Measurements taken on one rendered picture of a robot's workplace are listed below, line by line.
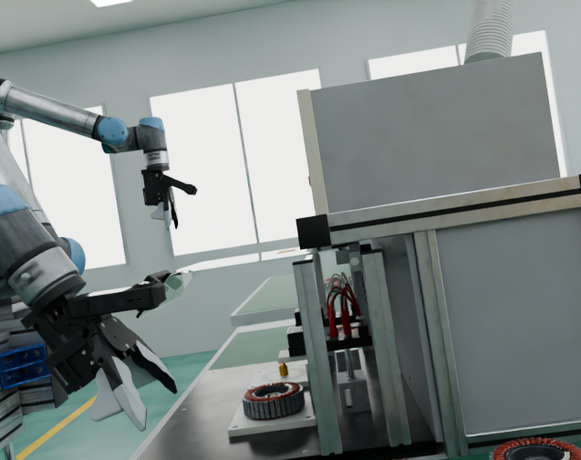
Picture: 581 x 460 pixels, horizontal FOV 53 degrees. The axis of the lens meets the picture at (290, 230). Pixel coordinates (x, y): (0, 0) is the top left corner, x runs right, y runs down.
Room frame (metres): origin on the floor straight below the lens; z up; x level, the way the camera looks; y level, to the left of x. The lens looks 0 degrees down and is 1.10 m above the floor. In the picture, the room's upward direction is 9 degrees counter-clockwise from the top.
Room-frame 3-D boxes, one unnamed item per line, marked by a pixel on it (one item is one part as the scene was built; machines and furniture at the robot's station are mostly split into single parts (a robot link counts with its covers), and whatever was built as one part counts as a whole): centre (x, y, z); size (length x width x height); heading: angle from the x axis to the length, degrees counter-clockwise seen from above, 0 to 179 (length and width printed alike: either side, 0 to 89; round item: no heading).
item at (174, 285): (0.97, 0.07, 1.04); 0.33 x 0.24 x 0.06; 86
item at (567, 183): (1.15, -0.25, 1.09); 0.68 x 0.44 x 0.05; 176
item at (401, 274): (1.16, -0.18, 0.92); 0.66 x 0.01 x 0.30; 176
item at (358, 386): (1.04, -0.07, 0.80); 0.08 x 0.05 x 0.06; 176
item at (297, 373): (1.29, 0.06, 0.78); 0.15 x 0.15 x 0.01; 86
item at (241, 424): (1.05, 0.08, 0.78); 0.15 x 0.15 x 0.01; 86
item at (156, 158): (1.81, 0.38, 1.37); 0.08 x 0.08 x 0.05
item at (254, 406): (1.05, 0.08, 0.80); 0.11 x 0.11 x 0.04
